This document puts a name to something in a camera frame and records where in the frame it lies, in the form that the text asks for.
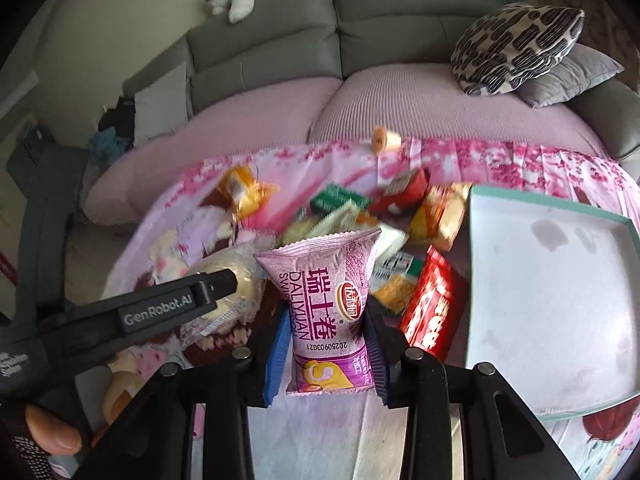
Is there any dark green snack packet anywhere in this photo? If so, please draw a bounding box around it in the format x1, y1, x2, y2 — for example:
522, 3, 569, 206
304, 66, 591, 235
310, 183, 372, 217

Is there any purple swiss roll snack packet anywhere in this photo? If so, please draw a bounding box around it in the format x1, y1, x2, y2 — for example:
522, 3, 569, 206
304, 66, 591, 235
256, 228, 381, 394

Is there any grey sofa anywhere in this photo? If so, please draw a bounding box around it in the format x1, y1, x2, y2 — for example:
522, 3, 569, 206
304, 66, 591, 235
122, 0, 639, 174

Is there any small orange jelly cup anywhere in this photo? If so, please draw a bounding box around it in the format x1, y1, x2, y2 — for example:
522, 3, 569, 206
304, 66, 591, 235
371, 127, 402, 154

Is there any pink cartoon print cloth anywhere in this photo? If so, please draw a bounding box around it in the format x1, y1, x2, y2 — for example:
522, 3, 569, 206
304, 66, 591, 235
102, 139, 639, 479

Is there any white green corn snack packet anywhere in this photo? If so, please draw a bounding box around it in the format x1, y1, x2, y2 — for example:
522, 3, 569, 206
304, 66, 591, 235
369, 252, 424, 315

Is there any teal rimmed white tray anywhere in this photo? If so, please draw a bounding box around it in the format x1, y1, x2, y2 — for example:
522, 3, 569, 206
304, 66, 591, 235
465, 185, 639, 419

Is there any dark red small packet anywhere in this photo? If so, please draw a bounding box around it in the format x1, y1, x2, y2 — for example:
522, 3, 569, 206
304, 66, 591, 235
368, 168, 430, 216

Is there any green clear rice cake packet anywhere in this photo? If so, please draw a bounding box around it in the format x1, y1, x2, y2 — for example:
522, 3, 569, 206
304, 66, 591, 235
281, 214, 320, 246

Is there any left hand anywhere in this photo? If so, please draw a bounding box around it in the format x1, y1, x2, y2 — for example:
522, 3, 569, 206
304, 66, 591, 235
25, 405, 82, 456

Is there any clear cream bun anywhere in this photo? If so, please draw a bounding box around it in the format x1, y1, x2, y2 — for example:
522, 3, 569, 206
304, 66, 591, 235
178, 242, 269, 352

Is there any pink sofa seat cover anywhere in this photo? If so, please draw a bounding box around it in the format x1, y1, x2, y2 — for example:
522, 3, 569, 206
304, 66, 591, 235
84, 64, 605, 226

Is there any black white patterned cushion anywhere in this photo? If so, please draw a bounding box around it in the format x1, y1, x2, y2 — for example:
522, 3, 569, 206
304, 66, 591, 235
450, 2, 585, 96

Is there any cream white rice cracker packet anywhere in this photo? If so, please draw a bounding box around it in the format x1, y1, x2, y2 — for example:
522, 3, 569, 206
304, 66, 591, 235
306, 200, 409, 261

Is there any red gold patterned packet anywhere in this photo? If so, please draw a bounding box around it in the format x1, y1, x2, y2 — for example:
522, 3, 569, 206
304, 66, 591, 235
399, 246, 470, 362

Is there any plain grey cushion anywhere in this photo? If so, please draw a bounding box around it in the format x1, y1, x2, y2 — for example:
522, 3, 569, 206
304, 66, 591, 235
515, 44, 624, 108

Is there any gold yellow cracker packet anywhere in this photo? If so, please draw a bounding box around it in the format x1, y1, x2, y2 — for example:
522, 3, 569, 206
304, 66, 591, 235
408, 182, 473, 252

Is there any light grey cushion at left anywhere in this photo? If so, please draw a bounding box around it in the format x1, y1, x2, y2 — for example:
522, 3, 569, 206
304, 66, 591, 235
134, 63, 192, 148

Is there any yellow orange cake packet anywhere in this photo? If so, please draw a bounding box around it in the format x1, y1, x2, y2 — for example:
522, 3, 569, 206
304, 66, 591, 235
217, 165, 280, 222

